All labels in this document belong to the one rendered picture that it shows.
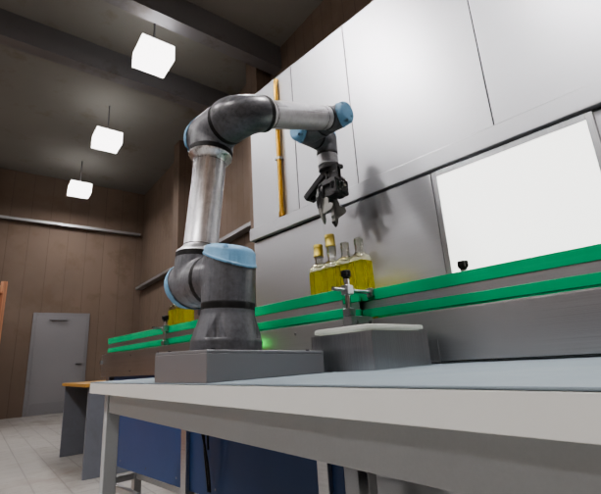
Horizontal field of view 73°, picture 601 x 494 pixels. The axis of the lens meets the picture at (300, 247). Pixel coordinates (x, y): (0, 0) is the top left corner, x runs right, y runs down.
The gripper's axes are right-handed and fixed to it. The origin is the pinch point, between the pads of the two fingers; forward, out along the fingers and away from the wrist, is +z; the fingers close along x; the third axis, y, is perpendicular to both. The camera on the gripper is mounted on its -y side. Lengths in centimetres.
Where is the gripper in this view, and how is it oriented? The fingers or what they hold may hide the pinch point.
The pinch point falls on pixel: (328, 222)
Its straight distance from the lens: 141.7
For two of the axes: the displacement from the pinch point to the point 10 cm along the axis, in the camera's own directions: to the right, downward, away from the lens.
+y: 7.0, -2.3, -6.7
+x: 7.1, 1.5, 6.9
